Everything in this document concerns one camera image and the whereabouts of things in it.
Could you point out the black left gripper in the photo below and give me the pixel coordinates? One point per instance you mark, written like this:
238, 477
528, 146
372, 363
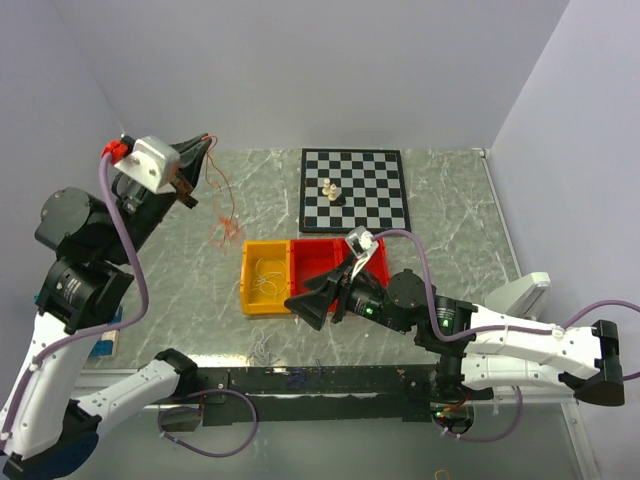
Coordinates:
192, 152

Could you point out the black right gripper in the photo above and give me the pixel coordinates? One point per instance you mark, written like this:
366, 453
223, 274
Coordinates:
313, 308

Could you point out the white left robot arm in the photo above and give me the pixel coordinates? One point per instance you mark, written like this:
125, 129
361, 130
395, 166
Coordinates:
47, 432

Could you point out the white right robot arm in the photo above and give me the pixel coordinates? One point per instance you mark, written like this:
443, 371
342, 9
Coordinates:
479, 348

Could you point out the red plastic bin middle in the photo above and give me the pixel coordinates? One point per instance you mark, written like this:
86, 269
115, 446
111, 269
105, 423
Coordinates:
311, 257

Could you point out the red plastic bin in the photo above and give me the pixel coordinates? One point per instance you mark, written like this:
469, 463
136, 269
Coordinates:
377, 265
311, 257

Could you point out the yellow plastic bin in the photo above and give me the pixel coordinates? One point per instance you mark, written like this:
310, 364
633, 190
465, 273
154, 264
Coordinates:
265, 277

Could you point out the red plastic bin right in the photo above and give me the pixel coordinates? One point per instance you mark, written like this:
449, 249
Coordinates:
377, 265

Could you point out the black chess piece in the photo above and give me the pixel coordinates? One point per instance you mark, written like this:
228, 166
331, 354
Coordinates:
339, 201

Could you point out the white chess piece short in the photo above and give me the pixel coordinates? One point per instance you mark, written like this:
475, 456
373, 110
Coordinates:
333, 193

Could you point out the white chess piece tall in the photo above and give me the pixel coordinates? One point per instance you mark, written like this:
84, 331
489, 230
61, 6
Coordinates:
326, 187

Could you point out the black white chessboard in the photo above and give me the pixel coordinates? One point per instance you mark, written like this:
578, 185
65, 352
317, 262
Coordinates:
372, 182

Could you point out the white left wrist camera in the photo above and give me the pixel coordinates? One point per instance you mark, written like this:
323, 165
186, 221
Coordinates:
148, 161

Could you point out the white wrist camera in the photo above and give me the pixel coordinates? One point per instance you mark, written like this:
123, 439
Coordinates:
363, 245
148, 161

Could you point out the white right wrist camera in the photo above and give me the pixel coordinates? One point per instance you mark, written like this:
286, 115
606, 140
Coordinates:
363, 245

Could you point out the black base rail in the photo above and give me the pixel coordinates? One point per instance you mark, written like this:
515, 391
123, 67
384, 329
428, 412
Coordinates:
314, 393

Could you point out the white stand bracket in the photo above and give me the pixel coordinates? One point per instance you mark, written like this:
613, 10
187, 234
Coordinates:
523, 298

